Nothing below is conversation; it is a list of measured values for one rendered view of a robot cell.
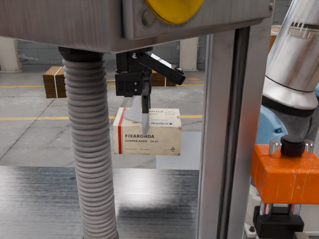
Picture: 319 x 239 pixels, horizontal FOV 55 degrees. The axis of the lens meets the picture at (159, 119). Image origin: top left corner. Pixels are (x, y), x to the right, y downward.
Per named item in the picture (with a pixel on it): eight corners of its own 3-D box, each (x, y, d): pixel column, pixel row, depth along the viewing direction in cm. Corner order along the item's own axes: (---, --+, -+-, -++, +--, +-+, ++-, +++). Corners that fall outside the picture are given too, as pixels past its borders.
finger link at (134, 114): (123, 136, 71) (124, 97, 73) (149, 136, 71) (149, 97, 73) (122, 134, 68) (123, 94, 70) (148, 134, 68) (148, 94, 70)
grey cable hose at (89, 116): (79, 264, 28) (47, 30, 20) (88, 236, 32) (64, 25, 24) (116, 265, 28) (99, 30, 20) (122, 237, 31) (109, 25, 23)
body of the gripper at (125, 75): (120, 89, 78) (117, 41, 73) (154, 89, 78) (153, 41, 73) (116, 99, 71) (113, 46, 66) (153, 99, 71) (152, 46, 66)
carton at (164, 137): (113, 153, 74) (112, 125, 71) (120, 133, 85) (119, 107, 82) (180, 155, 74) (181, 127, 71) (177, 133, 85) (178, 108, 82)
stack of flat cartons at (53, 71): (45, 98, 410) (41, 75, 398) (53, 87, 459) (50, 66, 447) (94, 96, 416) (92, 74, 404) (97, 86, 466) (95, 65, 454)
